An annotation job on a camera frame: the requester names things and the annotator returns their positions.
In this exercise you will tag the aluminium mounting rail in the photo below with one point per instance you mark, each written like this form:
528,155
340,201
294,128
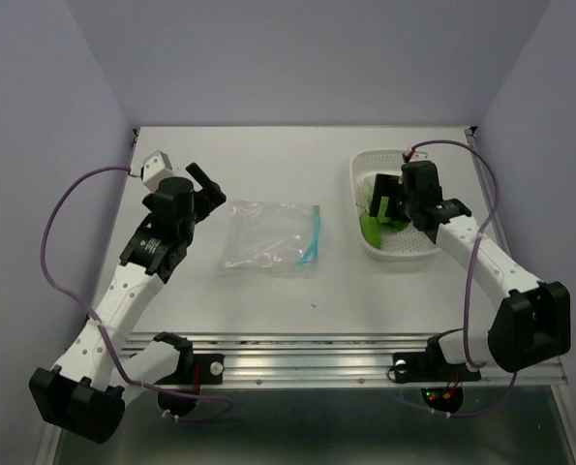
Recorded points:
282,361

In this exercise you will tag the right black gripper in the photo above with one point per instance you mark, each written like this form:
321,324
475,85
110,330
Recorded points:
386,185

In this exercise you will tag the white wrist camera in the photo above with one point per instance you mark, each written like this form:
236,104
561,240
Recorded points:
155,168
414,155

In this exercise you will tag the fake green pepper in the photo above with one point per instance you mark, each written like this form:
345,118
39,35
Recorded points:
372,232

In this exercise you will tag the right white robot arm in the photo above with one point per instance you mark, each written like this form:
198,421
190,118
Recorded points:
530,321

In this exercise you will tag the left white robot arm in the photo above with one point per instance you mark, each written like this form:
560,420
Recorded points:
87,390

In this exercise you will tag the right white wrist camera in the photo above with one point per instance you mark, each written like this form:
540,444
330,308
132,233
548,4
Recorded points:
414,155

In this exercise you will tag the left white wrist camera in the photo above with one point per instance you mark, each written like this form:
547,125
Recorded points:
155,168

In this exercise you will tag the fake green lettuce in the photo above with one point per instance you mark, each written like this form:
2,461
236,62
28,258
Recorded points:
365,194

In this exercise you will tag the white perforated basket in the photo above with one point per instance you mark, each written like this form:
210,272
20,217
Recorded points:
409,244

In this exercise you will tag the clear zip top bag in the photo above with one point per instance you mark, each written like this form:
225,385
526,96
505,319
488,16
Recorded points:
273,237

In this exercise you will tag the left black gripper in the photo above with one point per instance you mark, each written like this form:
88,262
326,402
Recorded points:
213,197

